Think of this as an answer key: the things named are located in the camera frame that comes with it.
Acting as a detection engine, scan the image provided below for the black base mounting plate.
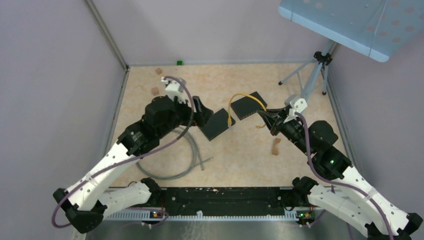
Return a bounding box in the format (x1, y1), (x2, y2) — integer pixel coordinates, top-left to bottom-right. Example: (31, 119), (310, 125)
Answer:
(142, 186), (327, 218)

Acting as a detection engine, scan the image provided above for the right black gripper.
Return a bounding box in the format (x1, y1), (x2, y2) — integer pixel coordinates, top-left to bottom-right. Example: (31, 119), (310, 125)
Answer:
(258, 106), (314, 156)

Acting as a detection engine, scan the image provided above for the yellow ethernet cable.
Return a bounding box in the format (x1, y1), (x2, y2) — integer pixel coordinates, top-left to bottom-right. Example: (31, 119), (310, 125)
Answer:
(226, 93), (269, 130)

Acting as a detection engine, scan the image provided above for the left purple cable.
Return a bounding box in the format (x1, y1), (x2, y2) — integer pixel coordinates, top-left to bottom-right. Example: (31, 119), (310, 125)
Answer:
(51, 76), (196, 229)

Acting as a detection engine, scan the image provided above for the small wooden piece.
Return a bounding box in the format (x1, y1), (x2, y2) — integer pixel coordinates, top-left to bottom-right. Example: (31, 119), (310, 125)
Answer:
(271, 138), (281, 156)

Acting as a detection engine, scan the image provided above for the black network switch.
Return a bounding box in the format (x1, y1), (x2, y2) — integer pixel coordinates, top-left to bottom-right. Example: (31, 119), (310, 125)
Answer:
(199, 108), (229, 142)
(230, 96), (263, 120)

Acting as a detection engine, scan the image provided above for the grey tripod stand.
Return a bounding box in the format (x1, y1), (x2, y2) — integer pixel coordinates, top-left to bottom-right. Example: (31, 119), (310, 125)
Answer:
(278, 40), (338, 101)

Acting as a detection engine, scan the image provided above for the white slotted cable duct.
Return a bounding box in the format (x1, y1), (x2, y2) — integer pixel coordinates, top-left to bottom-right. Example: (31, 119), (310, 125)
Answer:
(105, 209), (299, 222)

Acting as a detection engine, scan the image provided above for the wooden cube near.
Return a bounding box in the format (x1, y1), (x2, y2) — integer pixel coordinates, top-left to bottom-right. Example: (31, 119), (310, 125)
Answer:
(151, 87), (160, 96)

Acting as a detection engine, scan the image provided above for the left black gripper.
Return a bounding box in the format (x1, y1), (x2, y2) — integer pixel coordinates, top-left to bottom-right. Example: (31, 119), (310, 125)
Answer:
(157, 94), (214, 139)

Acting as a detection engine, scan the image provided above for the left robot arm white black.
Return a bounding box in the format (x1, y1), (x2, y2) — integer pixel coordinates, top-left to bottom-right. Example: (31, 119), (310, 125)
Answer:
(51, 96), (214, 234)

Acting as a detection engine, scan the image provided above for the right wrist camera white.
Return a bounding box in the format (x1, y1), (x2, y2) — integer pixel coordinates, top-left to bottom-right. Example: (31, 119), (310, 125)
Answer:
(284, 94), (308, 123)

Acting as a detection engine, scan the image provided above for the grey ethernet cable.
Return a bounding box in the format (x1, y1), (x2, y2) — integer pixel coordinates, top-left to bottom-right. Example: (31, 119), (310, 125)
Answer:
(135, 127), (214, 181)

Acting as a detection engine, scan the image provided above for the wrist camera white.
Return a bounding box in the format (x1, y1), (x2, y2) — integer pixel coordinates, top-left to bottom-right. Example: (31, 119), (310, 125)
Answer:
(284, 94), (308, 123)
(161, 76), (186, 104)

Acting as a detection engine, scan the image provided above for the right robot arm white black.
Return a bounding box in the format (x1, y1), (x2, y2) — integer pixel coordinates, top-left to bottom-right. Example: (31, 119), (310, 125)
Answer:
(257, 107), (424, 240)

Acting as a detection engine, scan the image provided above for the wooden cube far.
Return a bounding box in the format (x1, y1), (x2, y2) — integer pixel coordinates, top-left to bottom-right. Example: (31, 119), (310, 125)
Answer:
(155, 67), (163, 75)

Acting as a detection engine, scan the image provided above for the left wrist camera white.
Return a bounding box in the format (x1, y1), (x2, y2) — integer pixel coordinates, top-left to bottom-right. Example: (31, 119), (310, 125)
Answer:
(161, 76), (186, 104)

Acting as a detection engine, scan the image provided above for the light blue perforated board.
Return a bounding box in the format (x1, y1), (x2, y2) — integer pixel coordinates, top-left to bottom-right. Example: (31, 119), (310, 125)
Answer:
(278, 0), (424, 63)

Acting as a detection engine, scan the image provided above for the wooden cube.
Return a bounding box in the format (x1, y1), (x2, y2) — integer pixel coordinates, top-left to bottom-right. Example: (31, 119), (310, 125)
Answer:
(151, 87), (160, 96)
(155, 67), (163, 75)

